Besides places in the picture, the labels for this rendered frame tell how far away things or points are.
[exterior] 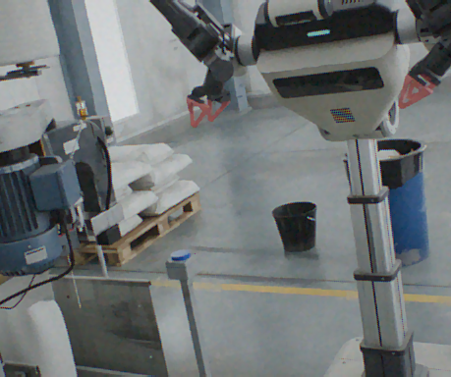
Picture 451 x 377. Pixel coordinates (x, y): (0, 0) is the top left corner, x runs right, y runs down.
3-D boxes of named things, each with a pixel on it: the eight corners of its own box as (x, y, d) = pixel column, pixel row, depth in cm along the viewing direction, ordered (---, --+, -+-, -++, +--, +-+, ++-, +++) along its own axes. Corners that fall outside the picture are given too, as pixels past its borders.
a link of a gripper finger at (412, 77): (385, 100, 146) (412, 66, 141) (392, 94, 152) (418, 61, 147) (410, 119, 144) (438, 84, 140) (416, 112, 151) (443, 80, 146)
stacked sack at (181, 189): (203, 193, 555) (200, 176, 551) (161, 221, 500) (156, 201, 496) (162, 194, 576) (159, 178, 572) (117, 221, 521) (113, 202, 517)
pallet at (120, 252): (201, 208, 556) (198, 192, 553) (120, 266, 455) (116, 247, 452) (123, 210, 595) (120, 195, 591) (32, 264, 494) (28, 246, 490)
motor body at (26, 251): (78, 254, 152) (52, 150, 146) (30, 282, 140) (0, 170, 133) (30, 252, 160) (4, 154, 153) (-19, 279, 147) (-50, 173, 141)
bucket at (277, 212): (328, 238, 437) (323, 200, 430) (312, 255, 412) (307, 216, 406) (288, 237, 452) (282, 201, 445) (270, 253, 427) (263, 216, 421)
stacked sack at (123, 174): (157, 173, 495) (153, 154, 491) (103, 201, 440) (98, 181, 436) (113, 175, 516) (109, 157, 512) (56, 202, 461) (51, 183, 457)
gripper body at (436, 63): (411, 70, 143) (432, 41, 139) (419, 63, 152) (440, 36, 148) (435, 87, 142) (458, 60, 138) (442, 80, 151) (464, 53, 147)
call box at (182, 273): (200, 270, 211) (197, 252, 209) (189, 280, 204) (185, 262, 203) (181, 269, 215) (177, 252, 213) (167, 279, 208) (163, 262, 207)
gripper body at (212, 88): (191, 93, 171) (198, 67, 168) (208, 89, 180) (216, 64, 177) (211, 103, 169) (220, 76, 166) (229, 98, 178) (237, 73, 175)
